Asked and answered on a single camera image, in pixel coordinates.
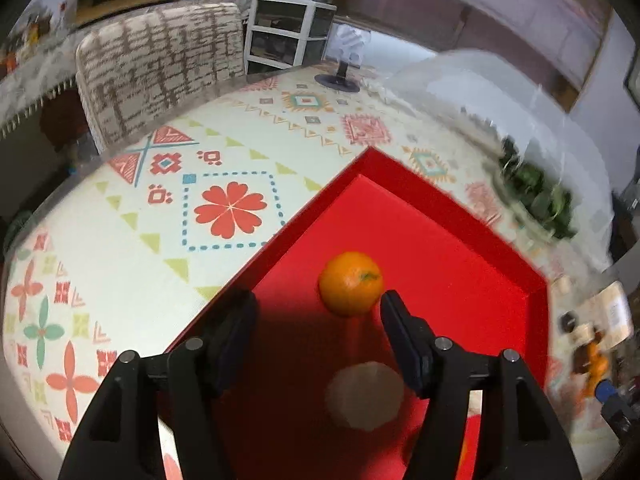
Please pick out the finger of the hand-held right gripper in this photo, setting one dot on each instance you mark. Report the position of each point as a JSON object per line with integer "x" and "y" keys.
{"x": 606, "y": 391}

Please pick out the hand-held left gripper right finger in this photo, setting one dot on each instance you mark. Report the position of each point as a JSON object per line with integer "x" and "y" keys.
{"x": 405, "y": 345}

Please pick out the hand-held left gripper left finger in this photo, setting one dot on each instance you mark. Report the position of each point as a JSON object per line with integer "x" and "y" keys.
{"x": 235, "y": 342}

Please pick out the pale cut sugarcane piece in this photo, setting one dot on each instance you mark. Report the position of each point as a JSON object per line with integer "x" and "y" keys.
{"x": 365, "y": 395}

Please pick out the orange with green stem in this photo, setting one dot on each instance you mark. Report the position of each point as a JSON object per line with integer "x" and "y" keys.
{"x": 350, "y": 284}

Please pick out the red tray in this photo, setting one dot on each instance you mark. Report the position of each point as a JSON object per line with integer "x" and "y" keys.
{"x": 450, "y": 270}

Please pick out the tissue box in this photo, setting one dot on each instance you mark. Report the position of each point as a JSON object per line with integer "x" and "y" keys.
{"x": 607, "y": 310}

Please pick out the patterned tablecloth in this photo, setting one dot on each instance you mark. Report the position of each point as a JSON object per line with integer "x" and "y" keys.
{"x": 125, "y": 240}

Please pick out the leafy greens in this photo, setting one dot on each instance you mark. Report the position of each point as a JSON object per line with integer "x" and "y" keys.
{"x": 537, "y": 195}

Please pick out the white mesh food cover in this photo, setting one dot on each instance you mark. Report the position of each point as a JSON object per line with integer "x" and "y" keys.
{"x": 475, "y": 75}

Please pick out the patterned fabric chair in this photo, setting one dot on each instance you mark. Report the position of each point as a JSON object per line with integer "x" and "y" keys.
{"x": 160, "y": 70}

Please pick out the white plastic drawer unit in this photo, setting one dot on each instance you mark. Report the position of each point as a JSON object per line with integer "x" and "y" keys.
{"x": 287, "y": 32}

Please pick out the grey tasselled counter cloth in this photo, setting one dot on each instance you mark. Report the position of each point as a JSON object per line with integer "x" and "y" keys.
{"x": 35, "y": 67}

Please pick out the group of bottles and jars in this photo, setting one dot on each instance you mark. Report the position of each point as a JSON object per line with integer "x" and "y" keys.
{"x": 20, "y": 40}

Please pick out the large wall painting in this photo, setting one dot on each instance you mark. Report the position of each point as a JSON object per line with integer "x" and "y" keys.
{"x": 500, "y": 5}

